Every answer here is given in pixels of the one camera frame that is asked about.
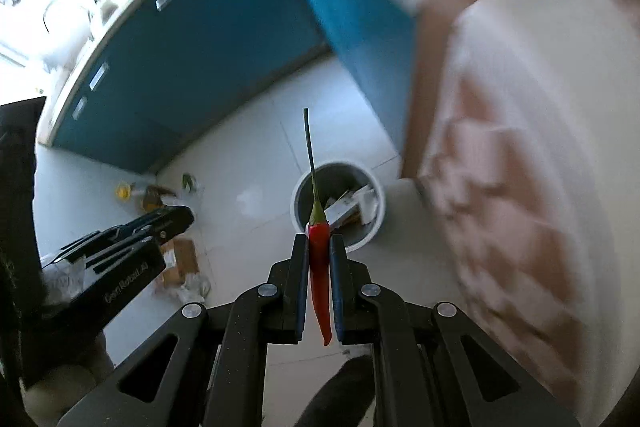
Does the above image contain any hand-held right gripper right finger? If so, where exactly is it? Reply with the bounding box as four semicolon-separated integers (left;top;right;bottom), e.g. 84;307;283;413
330;232;581;427

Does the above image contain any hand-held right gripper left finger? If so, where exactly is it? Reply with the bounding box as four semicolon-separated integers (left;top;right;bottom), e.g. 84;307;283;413
57;234;310;427

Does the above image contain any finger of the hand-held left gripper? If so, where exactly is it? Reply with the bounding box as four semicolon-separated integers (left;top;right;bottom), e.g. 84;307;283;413
112;205;196;244
42;229;161;270

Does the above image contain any red chili pepper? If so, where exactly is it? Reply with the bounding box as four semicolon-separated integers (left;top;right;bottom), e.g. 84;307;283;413
302;108;332;348

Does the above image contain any white round trash bin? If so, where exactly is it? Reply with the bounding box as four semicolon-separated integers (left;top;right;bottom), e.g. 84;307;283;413
291;161;387;254

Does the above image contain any person's left forearm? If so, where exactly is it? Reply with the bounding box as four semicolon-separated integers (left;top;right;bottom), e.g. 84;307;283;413
20;332;118;427

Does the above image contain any brown cardboard box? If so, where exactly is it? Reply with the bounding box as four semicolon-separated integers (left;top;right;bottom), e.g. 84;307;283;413
159;238;200;290

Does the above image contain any crumpled clear plastic bag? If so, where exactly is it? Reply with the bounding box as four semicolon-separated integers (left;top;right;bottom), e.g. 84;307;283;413
175;274;213;305

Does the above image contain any pile of discarded packaging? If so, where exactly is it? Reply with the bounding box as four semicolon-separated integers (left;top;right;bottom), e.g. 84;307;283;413
322;187;378;228

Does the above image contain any blue kitchen cabinet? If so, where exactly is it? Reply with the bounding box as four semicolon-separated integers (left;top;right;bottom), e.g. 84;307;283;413
265;0;423;150
50;0;333;174

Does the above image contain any checkered brown white tablecloth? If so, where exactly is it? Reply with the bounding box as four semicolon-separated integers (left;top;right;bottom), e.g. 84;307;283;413
400;0;640;408

